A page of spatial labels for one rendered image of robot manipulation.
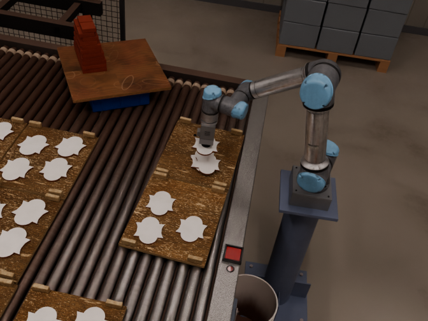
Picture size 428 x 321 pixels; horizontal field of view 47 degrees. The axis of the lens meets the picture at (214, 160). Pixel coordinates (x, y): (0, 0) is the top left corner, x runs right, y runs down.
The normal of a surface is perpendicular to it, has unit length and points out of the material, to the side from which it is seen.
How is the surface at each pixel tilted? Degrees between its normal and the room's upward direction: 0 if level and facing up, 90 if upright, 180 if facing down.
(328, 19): 90
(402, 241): 0
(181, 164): 0
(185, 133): 0
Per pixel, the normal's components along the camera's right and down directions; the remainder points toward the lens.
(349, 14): -0.13, 0.67
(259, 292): -0.62, 0.44
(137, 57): 0.10, -0.73
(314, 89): -0.43, 0.48
